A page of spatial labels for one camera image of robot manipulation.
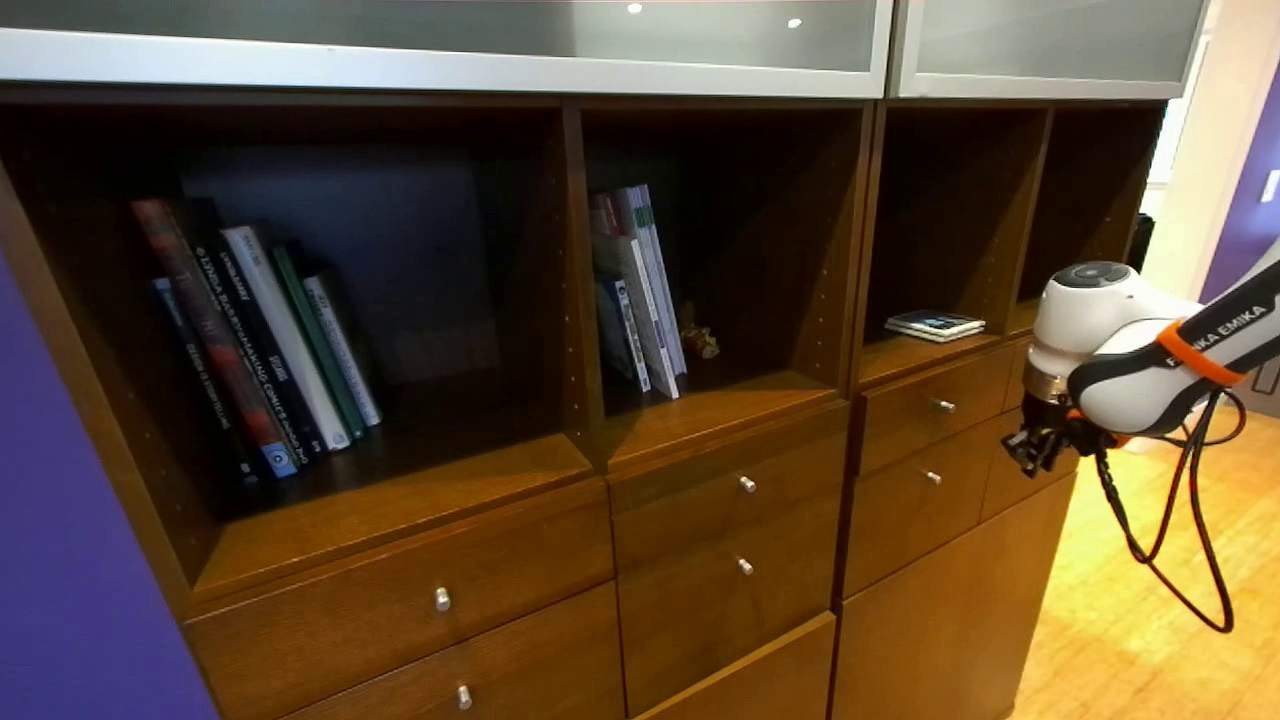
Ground small flat book on shelf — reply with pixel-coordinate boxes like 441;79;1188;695
883;307;984;342

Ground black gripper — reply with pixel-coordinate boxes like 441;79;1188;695
1002;399;1085;474

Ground row of books shelf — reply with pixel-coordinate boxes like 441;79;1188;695
132;201;368;480
591;183;688;399

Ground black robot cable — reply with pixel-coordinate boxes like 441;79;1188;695
1087;393;1253;635

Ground row of books left shelf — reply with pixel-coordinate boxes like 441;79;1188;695
132;201;368;480

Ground brown wooden cabinet unit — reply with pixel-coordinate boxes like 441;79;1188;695
0;0;1209;720

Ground frosted glass upper cabinet door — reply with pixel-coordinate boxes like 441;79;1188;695
0;0;891;100

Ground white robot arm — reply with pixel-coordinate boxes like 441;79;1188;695
1005;248;1280;474

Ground row of books middle shelf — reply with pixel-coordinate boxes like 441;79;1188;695
591;183;688;399

